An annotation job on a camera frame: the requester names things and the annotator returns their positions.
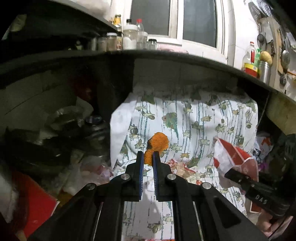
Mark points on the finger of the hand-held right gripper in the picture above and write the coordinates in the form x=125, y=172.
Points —
x=238, y=179

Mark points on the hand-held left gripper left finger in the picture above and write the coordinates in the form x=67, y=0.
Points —
x=140, y=180

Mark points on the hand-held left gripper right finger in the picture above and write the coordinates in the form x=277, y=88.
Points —
x=155, y=180

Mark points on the red and white plastic bag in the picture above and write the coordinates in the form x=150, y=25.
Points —
x=231, y=157

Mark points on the flame print snack wrapper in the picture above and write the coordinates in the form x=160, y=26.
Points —
x=182, y=168

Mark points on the orange knobbly food piece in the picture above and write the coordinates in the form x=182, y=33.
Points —
x=157, y=142

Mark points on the person's right hand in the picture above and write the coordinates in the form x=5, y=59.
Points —
x=267, y=226

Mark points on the purple plastic bag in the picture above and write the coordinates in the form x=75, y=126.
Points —
x=262, y=166

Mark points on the blue-grey plastic bag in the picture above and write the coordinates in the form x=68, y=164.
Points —
x=262, y=146

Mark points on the clear plastic bag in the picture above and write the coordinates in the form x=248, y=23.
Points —
x=87, y=173

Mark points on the dark metal pot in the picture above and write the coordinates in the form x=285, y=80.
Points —
x=94, y=132

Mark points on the animal print white cloth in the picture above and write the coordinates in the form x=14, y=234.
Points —
x=203, y=120

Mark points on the beige concrete slab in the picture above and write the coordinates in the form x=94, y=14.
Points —
x=282, y=111

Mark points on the red plastic box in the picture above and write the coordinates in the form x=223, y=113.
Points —
x=37, y=201

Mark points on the steel cup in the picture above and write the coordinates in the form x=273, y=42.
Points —
x=264, y=73

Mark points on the red cap oil bottle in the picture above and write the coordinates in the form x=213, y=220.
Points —
x=249, y=60

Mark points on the black countertop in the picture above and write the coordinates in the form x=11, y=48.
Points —
x=185, y=62

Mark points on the green bottle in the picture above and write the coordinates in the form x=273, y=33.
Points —
x=258, y=56

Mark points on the potato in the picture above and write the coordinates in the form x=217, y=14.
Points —
x=266, y=57

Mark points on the hanging steel ladle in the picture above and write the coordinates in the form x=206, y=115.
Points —
x=285, y=59

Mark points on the pink cloth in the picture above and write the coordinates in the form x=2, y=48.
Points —
x=171, y=48

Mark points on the small black lid jar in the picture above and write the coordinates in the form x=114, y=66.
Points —
x=152, y=44

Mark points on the wooden cutting board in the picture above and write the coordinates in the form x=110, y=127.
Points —
x=277, y=46

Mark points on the white lid glass jar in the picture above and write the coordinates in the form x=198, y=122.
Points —
x=111, y=42

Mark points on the dark spice jar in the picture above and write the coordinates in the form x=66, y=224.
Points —
x=101, y=43

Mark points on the small hanging strainer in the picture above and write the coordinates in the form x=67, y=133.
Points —
x=261, y=38

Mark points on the white powder plastic jar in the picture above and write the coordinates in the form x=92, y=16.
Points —
x=130, y=38

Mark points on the hanging cleaver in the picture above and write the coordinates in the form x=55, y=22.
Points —
x=268, y=34

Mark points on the red cap clear bottle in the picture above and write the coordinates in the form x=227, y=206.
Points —
x=140, y=32

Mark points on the black cap bottle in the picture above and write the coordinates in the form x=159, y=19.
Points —
x=128, y=22

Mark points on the black upper shelf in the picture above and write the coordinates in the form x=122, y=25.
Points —
x=57, y=27

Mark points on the steel colander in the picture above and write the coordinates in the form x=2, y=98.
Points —
x=261, y=7

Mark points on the white frame window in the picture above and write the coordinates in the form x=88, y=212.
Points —
x=196, y=20

